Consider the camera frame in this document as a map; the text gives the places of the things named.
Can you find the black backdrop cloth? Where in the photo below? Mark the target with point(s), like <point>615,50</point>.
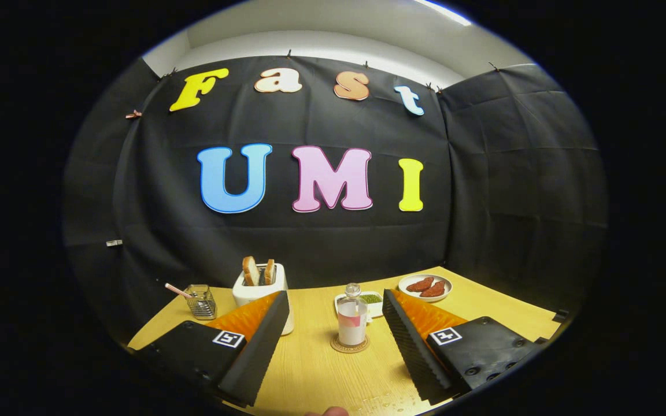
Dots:
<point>333,121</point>

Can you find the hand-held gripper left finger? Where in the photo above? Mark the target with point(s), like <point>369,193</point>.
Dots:
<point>261,352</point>

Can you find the white round plate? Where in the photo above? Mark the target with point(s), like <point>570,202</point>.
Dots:
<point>425,298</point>

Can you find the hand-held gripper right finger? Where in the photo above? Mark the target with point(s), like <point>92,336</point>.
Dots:
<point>411,346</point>

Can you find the white toaster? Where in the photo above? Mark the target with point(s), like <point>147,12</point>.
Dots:
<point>252,293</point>

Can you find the copper clip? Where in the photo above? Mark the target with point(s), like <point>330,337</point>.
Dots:
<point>133,114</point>

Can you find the toast slice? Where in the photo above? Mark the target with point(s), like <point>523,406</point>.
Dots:
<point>269,271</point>
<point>250,270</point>

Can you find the clear juice bottle pink label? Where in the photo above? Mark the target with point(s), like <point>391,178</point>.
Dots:
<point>351,323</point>

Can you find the wooden table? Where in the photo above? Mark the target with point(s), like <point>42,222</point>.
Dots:
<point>310,370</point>

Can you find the black table clamp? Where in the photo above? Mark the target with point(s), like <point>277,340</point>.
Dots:
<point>560,315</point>

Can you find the pink striped straw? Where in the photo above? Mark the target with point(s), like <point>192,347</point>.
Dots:
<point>178,290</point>

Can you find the white divided bean dish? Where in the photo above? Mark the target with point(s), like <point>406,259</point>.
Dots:
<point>374,301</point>

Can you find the round wooden coaster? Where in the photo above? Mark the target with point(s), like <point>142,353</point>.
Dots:
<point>349,349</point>

